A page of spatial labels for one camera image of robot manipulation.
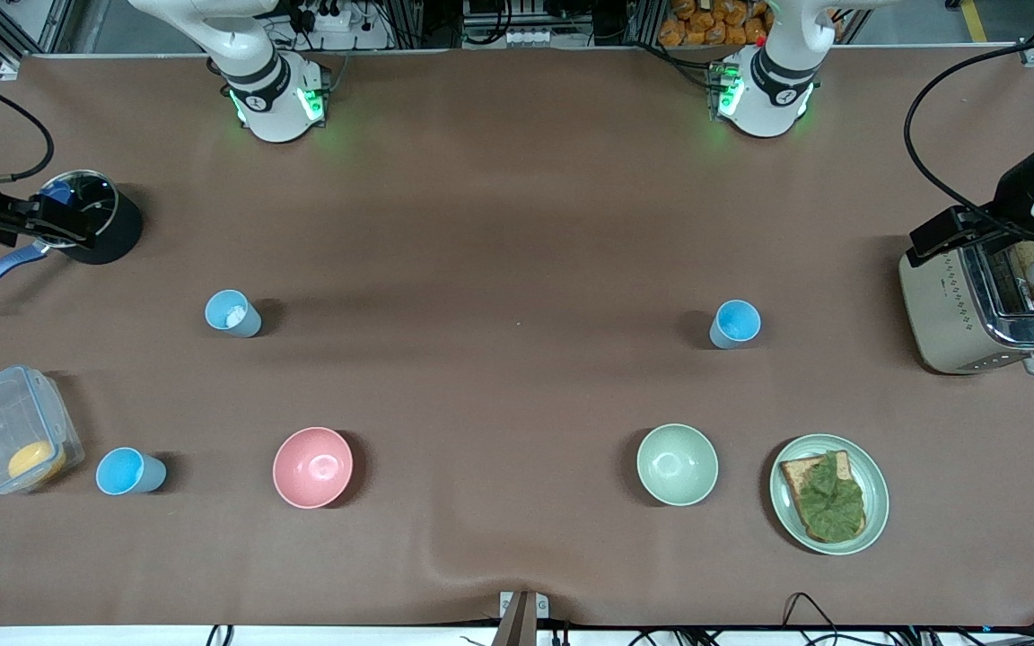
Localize blue cup with white filling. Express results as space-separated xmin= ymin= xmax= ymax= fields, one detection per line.
xmin=205 ymin=289 xmax=263 ymax=339

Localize silver beige toaster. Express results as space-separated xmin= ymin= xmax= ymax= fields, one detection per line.
xmin=898 ymin=235 xmax=1034 ymax=376

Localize yellow round food piece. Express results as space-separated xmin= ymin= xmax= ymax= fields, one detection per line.
xmin=7 ymin=440 xmax=67 ymax=485

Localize pale green plate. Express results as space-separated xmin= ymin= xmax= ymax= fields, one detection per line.
xmin=769 ymin=434 xmax=890 ymax=556

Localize brown bread slice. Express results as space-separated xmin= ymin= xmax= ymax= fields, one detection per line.
xmin=779 ymin=450 xmax=868 ymax=544

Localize green lettuce leaf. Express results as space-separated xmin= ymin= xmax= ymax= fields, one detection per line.
xmin=795 ymin=451 xmax=866 ymax=543

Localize pile of orange rolls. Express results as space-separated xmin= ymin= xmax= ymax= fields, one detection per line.
xmin=658 ymin=0 xmax=774 ymax=48

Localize white power strip with plugs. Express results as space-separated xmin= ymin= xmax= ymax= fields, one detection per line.
xmin=297 ymin=4 xmax=356 ymax=33

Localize pale green bowl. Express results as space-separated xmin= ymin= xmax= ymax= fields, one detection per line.
xmin=635 ymin=423 xmax=720 ymax=508

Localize pink bowl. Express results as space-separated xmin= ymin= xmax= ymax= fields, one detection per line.
xmin=272 ymin=426 xmax=355 ymax=510

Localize brown table mat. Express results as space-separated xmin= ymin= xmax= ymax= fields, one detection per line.
xmin=0 ymin=45 xmax=1034 ymax=629

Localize black pot with blue handle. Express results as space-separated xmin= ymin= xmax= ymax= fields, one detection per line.
xmin=0 ymin=169 xmax=145 ymax=309

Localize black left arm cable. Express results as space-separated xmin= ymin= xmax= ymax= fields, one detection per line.
xmin=905 ymin=31 xmax=1034 ymax=227

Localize black looped cable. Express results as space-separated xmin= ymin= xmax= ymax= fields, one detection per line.
xmin=782 ymin=592 xmax=841 ymax=646

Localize metal bracket on table edge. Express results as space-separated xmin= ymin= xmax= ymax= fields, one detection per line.
xmin=499 ymin=590 xmax=550 ymax=646

